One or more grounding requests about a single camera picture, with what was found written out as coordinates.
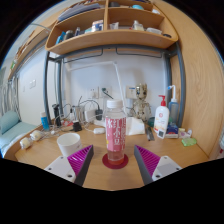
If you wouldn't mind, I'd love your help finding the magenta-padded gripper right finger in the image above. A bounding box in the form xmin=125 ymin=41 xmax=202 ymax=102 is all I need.
xmin=133 ymin=144 xmax=183 ymax=186

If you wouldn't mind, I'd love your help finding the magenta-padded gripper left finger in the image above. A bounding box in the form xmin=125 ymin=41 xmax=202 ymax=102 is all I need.
xmin=43 ymin=144 xmax=95 ymax=187

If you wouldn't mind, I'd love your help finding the clear pink-labelled drink bottle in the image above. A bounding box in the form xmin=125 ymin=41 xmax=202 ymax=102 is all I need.
xmin=104 ymin=98 xmax=128 ymax=166

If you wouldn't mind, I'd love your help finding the white paper cup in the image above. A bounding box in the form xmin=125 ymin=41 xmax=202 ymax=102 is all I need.
xmin=56 ymin=132 xmax=83 ymax=158

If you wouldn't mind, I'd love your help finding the green packet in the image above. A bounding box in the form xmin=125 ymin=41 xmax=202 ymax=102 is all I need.
xmin=181 ymin=137 xmax=198 ymax=148

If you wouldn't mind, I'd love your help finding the dark blue box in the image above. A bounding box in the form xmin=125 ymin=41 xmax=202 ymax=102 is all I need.
xmin=165 ymin=123 xmax=179 ymax=138

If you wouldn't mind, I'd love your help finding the small round white object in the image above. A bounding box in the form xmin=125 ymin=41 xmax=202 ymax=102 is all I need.
xmin=29 ymin=129 xmax=44 ymax=142
xmin=19 ymin=136 xmax=33 ymax=150

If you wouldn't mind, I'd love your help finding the small black block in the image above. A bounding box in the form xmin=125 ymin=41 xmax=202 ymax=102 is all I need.
xmin=72 ymin=121 xmax=83 ymax=133

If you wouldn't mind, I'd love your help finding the blue white-capped bottle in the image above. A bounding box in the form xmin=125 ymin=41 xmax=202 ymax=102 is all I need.
xmin=39 ymin=111 xmax=50 ymax=132

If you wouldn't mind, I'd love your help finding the white red-pump dispenser bottle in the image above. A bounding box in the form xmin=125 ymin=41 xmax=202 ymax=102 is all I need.
xmin=153 ymin=94 xmax=170 ymax=139

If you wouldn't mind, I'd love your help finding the flat round red coaster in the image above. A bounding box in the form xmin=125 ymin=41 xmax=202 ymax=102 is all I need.
xmin=101 ymin=152 xmax=130 ymax=170

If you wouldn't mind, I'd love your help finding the white tissue pack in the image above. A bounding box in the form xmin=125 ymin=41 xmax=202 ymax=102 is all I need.
xmin=124 ymin=116 xmax=147 ymax=136

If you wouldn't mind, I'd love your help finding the small white oval device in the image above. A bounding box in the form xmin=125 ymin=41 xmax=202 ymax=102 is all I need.
xmin=93 ymin=127 xmax=106 ymax=135

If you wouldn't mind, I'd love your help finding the black electric shaver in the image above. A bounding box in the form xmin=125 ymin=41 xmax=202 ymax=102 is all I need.
xmin=52 ymin=103 xmax=63 ymax=127

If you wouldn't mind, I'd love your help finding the metal cup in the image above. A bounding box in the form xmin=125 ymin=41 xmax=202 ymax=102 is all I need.
xmin=73 ymin=105 xmax=84 ymax=123

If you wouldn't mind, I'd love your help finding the clear blue spray bottle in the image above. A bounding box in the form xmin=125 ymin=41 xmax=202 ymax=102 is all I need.
xmin=167 ymin=84 xmax=181 ymax=126

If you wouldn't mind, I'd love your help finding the teal bed mattress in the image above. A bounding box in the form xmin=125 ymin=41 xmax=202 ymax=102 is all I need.
xmin=0 ymin=121 xmax=38 ymax=156

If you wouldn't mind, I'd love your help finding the wooden tree-creature figurine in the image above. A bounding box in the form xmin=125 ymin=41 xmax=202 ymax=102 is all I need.
xmin=132 ymin=83 xmax=151 ymax=122

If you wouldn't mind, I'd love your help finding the teal pillow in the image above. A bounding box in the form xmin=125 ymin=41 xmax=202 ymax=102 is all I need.
xmin=0 ymin=110 xmax=20 ymax=134

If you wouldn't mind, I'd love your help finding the thin white desk lamp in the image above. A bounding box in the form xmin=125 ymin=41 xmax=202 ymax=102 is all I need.
xmin=64 ymin=60 xmax=126 ymax=111

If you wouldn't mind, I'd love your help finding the wooden shelf unit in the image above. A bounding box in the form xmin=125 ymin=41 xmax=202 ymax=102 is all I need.
xmin=44 ymin=0 xmax=179 ymax=56

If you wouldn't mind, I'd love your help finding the grey metal desk frame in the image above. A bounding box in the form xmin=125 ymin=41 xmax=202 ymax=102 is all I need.
xmin=42 ymin=43 xmax=186 ymax=129

